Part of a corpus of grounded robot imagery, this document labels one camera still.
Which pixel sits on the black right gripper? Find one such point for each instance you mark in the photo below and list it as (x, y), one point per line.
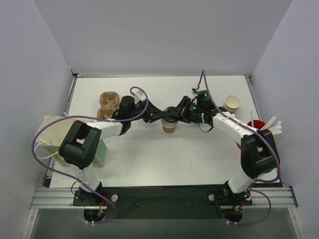
(186, 108)

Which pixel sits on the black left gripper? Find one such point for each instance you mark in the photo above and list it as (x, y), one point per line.
(149, 112)

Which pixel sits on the black plastic cup lid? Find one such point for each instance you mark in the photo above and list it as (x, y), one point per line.
(170, 116)

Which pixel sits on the brown paper coffee cup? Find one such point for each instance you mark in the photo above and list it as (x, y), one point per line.
(168, 127)

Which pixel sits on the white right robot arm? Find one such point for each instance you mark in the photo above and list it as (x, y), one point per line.
(258, 155)

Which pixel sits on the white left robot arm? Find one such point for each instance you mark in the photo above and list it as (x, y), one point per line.
(80, 145)

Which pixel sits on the green paper takeout bag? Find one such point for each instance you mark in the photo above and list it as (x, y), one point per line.
(51, 139)

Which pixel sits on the brown pulp cup carrier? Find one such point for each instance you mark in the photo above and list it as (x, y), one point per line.
(109, 103)

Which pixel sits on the stack of brown paper cups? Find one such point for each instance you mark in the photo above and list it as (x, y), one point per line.
(232, 103)

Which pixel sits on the red cylindrical straw holder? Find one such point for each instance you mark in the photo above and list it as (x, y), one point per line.
(258, 124)

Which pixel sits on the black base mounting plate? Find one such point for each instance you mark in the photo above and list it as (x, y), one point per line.
(165, 202)

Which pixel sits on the white wrapped straws bundle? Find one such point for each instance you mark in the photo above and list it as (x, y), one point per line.
(275, 127)

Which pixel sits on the aluminium front rail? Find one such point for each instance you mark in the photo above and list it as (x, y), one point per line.
(62, 198)

